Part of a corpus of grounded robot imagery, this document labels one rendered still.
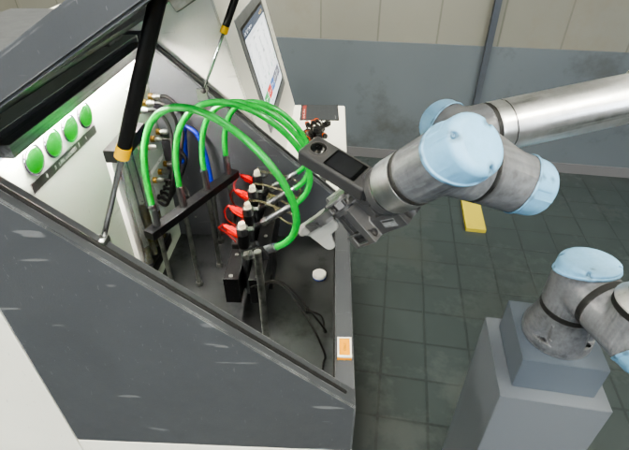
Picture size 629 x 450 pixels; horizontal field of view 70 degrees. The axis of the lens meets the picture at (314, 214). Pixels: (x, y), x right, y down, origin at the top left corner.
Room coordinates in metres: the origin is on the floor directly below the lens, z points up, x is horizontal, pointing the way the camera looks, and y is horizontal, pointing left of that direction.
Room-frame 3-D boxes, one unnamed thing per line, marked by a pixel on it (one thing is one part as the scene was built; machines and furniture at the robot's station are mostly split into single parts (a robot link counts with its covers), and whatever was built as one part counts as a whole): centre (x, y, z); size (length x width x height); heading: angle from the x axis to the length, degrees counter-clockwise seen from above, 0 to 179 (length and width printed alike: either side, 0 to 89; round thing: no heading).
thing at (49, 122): (0.84, 0.43, 1.43); 0.54 x 0.03 x 0.02; 178
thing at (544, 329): (0.68, -0.56, 0.95); 0.15 x 0.15 x 0.10
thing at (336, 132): (1.52, -0.01, 0.96); 0.70 x 0.22 x 0.03; 178
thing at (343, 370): (0.82, -0.07, 0.87); 0.62 x 0.04 x 0.16; 178
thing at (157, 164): (1.08, 0.42, 1.20); 0.13 x 0.03 x 0.31; 178
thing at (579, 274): (0.68, -0.56, 1.07); 0.13 x 0.12 x 0.14; 14
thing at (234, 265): (0.95, 0.16, 0.91); 0.34 x 0.10 x 0.15; 178
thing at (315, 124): (1.56, -0.01, 1.01); 0.23 x 0.11 x 0.06; 178
